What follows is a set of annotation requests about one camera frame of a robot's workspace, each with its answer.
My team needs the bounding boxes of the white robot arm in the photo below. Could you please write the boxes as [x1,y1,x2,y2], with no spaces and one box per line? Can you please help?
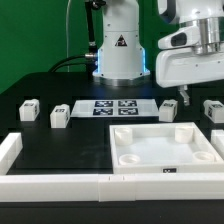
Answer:
[84,0,224,104]

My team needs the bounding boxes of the white U-shaped fence wall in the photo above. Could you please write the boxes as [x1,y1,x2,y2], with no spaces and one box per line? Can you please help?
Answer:
[0,133,224,202]

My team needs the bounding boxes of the white square tabletop tray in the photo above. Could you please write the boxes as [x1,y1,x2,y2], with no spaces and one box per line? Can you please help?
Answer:
[109,122,224,174]

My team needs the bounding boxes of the white marker plate with tags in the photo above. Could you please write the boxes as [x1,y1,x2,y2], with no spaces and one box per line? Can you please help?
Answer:
[71,99,159,118]

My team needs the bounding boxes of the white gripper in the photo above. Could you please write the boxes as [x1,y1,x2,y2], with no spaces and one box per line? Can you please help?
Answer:
[156,25,224,106]

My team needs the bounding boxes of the black cables behind robot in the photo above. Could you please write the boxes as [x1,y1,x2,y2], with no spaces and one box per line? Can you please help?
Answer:
[48,53,99,73]

